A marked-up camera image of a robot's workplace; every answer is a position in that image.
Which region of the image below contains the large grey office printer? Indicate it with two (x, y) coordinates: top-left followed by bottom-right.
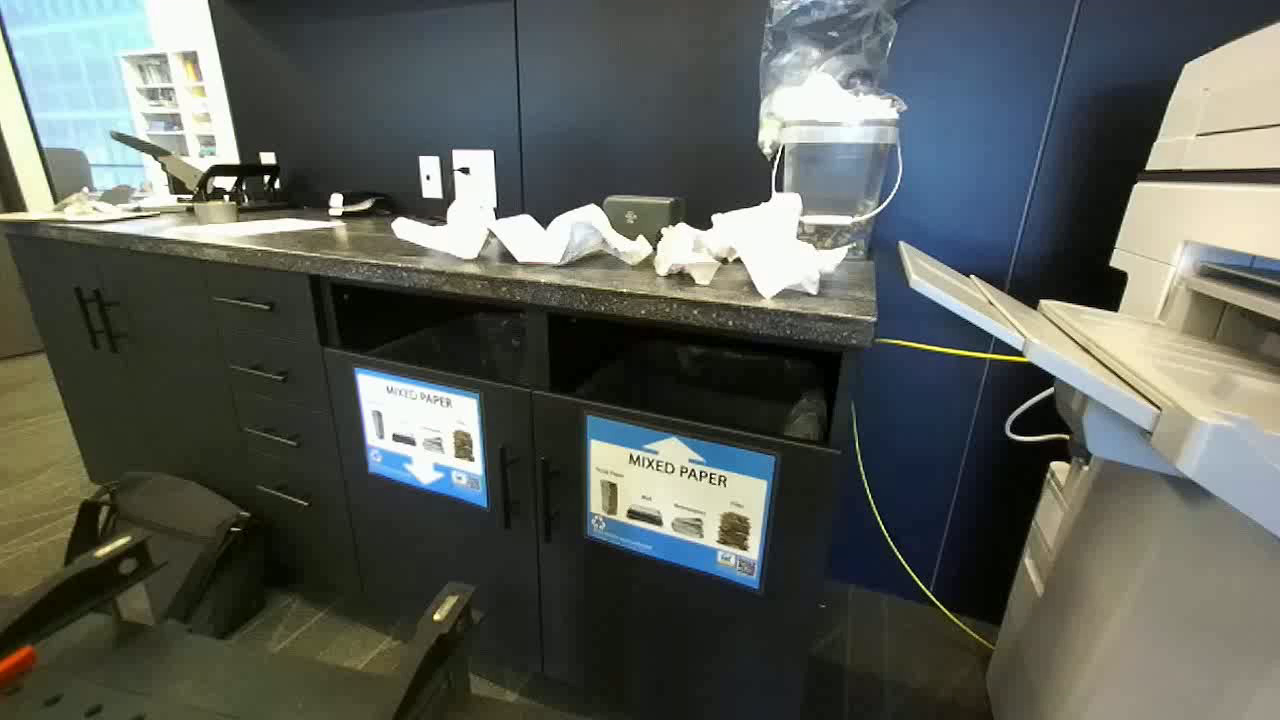
(899, 23), (1280, 720)

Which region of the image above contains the white printer cable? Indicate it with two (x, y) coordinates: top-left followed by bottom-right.
(1002, 379), (1078, 448)

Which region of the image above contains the left mixed paper sign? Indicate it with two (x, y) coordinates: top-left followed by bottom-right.
(353, 369), (490, 508)

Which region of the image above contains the white wall switch plate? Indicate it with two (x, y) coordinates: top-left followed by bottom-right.
(417, 158), (444, 202)

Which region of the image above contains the dark drawer cabinet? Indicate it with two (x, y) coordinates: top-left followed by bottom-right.
(13, 229), (357, 597)

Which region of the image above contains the black bin liner bag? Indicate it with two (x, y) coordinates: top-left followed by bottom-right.
(580, 342), (832, 444)

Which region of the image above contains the small crumpled white paper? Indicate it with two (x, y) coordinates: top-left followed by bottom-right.
(651, 223), (720, 283)

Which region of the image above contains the yellow cable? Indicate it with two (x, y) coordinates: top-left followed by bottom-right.
(846, 332), (1036, 662)

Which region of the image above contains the left bin cabinet door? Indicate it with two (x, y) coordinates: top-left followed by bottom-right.
(328, 354), (540, 674)

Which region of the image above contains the small dark grey box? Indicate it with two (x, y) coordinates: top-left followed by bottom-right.
(604, 197), (685, 240)

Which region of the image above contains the right mixed paper sign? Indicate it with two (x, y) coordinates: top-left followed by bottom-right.
(586, 416), (779, 594)

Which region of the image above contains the mixed paper sign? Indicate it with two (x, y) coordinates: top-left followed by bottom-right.
(353, 369), (490, 508)
(586, 416), (779, 594)

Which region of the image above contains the white wall power outlet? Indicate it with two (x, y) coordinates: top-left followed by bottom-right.
(452, 147), (495, 210)

